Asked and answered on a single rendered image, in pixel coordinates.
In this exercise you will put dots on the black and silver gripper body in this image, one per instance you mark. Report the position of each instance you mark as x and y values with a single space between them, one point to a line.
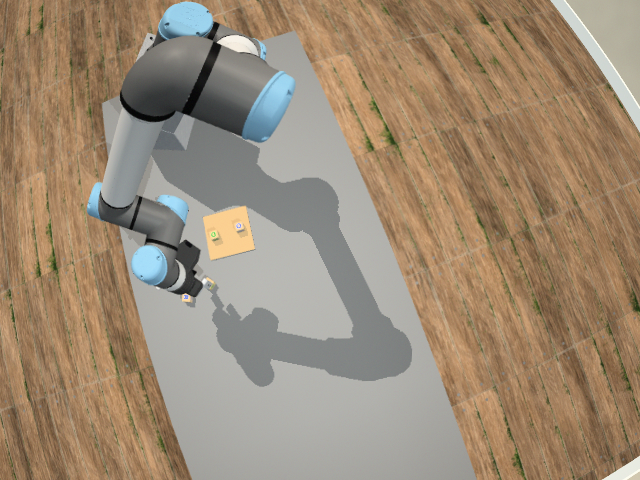
187 257

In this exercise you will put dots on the light orange mat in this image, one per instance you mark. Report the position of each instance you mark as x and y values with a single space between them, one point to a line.
230 242

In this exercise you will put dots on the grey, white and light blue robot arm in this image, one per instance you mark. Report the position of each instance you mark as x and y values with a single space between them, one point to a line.
233 92

